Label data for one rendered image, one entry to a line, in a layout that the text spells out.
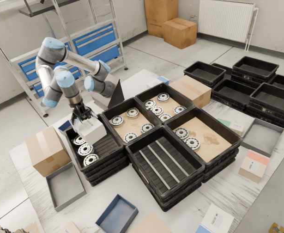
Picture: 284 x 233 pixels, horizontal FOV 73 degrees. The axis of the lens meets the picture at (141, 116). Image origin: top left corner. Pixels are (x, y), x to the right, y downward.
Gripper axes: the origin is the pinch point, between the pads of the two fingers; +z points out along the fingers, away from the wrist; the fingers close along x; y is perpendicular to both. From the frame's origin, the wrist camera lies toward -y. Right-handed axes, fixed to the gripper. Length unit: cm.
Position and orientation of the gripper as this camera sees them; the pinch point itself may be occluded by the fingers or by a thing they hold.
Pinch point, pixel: (86, 124)
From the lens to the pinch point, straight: 118.3
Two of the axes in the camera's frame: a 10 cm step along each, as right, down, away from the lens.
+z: 1.3, 7.0, 7.0
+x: 7.3, -5.5, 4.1
